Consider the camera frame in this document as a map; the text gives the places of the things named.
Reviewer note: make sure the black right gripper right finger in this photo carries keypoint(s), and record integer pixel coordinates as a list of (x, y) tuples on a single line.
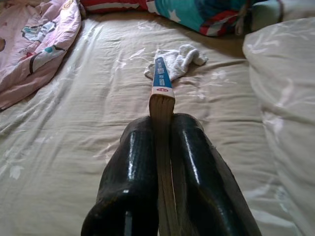
[(204, 184)]

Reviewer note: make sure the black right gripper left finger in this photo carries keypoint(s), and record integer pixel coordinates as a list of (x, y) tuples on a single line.
[(128, 177)]

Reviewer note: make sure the red blue star-print bolster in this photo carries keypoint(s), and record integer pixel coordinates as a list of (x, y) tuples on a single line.
[(192, 14)]

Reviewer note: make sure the grey floral pillow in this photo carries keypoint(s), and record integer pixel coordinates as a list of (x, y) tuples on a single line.
[(290, 9)]

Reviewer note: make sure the beige floral bed sheet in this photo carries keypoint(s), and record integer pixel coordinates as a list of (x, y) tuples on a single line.
[(73, 147)]

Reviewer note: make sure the white crumpled sock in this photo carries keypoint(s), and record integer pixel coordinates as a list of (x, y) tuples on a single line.
[(187, 57)]

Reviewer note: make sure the pink cartoon print blanket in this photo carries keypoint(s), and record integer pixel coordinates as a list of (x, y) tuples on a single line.
[(32, 49)]

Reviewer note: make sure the colourful manga book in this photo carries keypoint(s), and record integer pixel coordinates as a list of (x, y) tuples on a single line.
[(162, 108)]

